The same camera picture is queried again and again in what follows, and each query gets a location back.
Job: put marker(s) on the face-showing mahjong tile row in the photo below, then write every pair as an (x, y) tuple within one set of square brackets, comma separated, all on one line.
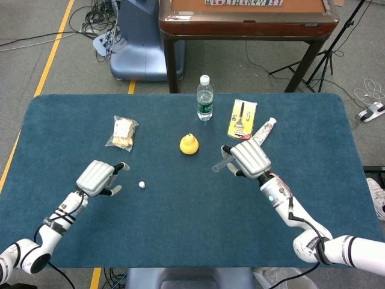
[(243, 2)]

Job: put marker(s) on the cardboard box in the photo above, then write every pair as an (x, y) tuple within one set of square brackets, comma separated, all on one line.
[(339, 2)]

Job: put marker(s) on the white power strip with cables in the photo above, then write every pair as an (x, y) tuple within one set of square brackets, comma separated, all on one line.
[(100, 43)]

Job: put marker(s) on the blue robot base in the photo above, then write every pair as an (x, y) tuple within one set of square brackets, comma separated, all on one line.
[(141, 45)]

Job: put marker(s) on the razor on yellow card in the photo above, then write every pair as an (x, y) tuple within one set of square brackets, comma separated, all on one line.
[(242, 120)]

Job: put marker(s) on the black tripod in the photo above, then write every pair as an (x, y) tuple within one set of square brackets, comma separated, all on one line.
[(326, 57)]

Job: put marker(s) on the clear glass test tube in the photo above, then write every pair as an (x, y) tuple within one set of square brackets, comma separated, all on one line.
[(218, 167)]

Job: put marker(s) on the white toothpaste tube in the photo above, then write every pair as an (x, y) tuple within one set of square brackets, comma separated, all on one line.
[(266, 129)]

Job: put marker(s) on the black metal frame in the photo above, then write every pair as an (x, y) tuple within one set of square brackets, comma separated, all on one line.
[(374, 168)]

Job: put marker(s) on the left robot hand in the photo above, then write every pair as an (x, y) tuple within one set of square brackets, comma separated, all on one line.
[(93, 176)]

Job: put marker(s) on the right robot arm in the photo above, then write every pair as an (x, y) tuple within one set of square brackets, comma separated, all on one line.
[(346, 247)]

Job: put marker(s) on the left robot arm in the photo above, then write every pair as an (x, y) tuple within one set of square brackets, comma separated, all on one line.
[(51, 234)]

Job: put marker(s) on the white floor power strip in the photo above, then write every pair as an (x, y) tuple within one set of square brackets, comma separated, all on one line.
[(371, 112)]

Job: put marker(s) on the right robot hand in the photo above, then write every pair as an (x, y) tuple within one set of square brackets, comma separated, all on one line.
[(249, 158)]

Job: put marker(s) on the clear plastic bag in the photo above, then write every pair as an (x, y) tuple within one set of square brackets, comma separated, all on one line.
[(282, 280)]

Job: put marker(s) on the yellow toy pear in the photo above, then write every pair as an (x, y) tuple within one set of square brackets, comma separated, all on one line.
[(189, 146)]

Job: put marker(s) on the brown mahjong table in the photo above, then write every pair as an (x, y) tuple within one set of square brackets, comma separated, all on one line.
[(246, 27)]

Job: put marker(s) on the blue felt table cover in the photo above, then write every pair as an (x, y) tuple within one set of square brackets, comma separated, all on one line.
[(180, 228)]

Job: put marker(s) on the small white stopper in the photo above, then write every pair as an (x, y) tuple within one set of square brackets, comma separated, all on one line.
[(142, 184)]

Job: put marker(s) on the white sneaker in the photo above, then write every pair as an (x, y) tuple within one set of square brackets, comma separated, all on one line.
[(377, 195)]

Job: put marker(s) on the clear water bottle green label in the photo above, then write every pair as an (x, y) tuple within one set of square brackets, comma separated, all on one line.
[(205, 102)]

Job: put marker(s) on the grey-blue robot torso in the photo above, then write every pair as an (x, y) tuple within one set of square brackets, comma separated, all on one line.
[(189, 278)]

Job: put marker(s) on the bagged bread snack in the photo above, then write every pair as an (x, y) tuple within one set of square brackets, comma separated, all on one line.
[(121, 132)]

